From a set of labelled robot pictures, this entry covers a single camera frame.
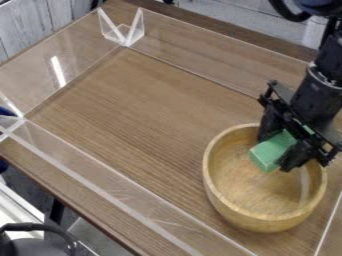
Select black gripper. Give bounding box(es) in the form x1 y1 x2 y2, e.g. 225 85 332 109
257 66 342 172

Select green rectangular block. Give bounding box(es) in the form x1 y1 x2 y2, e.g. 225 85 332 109
249 130 297 173

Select brown wooden bowl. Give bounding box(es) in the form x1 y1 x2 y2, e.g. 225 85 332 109
202 123 328 233

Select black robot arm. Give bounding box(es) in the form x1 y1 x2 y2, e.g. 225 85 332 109
250 0 342 172

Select black table leg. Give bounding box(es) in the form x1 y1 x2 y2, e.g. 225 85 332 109
50 199 66 225

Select blue object at left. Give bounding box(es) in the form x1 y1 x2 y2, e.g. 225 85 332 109
0 106 18 117

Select clear acrylic corner bracket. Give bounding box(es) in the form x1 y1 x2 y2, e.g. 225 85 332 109
97 8 146 47

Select clear acrylic barrier wall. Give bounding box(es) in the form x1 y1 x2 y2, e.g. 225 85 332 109
0 6 342 256

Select black cable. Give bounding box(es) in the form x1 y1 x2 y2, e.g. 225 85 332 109
0 222 79 256

